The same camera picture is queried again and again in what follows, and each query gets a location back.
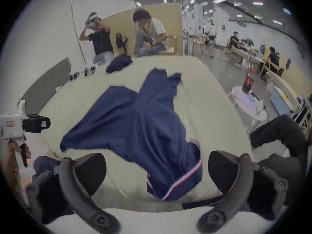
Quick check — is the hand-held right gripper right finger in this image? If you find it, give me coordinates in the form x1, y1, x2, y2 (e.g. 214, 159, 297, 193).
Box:
197, 150, 290, 234

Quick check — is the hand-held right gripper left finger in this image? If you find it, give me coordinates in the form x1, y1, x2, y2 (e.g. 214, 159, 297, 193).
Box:
26, 153, 121, 234

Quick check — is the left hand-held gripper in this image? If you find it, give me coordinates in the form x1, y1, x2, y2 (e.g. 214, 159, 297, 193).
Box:
0, 100, 51, 180

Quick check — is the person's left forearm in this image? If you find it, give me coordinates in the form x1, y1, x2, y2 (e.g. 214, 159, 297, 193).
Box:
0, 175, 30, 207

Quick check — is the person's left hand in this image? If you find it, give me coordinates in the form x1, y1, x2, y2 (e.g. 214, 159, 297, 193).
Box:
1, 140, 32, 177

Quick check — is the grey padded headboard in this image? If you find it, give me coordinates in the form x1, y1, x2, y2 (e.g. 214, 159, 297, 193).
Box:
17, 58, 72, 117

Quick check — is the round white side table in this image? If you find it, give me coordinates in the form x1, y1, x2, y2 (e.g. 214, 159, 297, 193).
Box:
228, 70, 268, 133

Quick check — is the bed with beige sheet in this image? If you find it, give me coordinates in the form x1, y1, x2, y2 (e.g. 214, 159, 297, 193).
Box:
37, 55, 255, 210

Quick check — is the dark blue shirt striped hem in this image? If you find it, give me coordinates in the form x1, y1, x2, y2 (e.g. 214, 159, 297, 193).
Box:
60, 68, 203, 201

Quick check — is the row of tables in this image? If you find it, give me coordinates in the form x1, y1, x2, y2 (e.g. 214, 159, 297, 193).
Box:
230, 45, 304, 113

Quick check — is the bunched dark blue garment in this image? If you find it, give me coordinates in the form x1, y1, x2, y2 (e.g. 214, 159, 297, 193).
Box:
105, 55, 133, 74

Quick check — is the black standing fan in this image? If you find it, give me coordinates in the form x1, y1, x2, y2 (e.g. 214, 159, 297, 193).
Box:
115, 33, 129, 56

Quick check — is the wooden chair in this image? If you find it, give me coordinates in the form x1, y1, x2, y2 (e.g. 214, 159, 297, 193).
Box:
158, 34, 178, 56

